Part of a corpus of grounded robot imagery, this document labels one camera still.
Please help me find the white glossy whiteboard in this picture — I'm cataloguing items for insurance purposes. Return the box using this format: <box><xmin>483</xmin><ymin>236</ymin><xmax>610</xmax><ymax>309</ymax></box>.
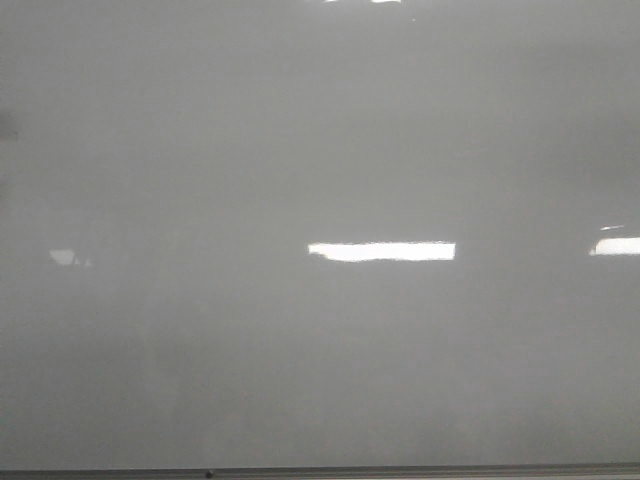
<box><xmin>1</xmin><ymin>1</ymin><xmax>639</xmax><ymax>470</ymax></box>

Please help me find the grey aluminium whiteboard frame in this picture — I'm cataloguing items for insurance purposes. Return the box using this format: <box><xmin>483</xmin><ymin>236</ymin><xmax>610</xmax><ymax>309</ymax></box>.
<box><xmin>1</xmin><ymin>462</ymin><xmax>639</xmax><ymax>479</ymax></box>

